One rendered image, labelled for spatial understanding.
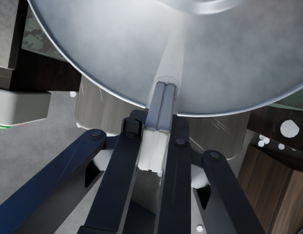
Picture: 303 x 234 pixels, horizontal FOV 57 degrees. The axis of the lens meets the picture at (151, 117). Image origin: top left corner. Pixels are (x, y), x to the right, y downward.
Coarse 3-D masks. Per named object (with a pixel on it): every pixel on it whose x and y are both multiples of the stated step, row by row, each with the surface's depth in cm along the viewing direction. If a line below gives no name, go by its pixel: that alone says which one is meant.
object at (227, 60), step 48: (48, 0) 22; (96, 0) 22; (144, 0) 22; (192, 0) 21; (240, 0) 21; (288, 0) 21; (96, 48) 22; (144, 48) 22; (192, 48) 22; (240, 48) 22; (288, 48) 22; (144, 96) 23; (192, 96) 22; (240, 96) 22
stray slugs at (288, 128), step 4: (288, 120) 35; (284, 124) 36; (288, 124) 35; (292, 124) 35; (280, 128) 36; (284, 128) 36; (288, 128) 36; (292, 128) 35; (296, 128) 35; (284, 132) 36; (288, 132) 36; (292, 132) 36; (296, 132) 35; (288, 136) 36; (292, 136) 36
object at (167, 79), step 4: (164, 76) 22; (156, 80) 22; (160, 80) 22; (164, 80) 22; (168, 80) 22; (172, 80) 22; (176, 84) 22; (152, 88) 22; (176, 88) 22; (152, 92) 22; (176, 92) 22; (176, 96) 22
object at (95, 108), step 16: (80, 96) 23; (96, 96) 23; (112, 96) 23; (80, 112) 23; (96, 112) 23; (112, 112) 23; (128, 112) 23; (96, 128) 23; (112, 128) 23; (192, 128) 23; (208, 128) 23; (224, 128) 23; (240, 128) 23; (192, 144) 23; (208, 144) 23; (224, 144) 23; (240, 144) 23
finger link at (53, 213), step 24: (72, 144) 14; (96, 144) 14; (48, 168) 12; (72, 168) 12; (24, 192) 11; (48, 192) 11; (72, 192) 13; (0, 216) 10; (24, 216) 10; (48, 216) 11
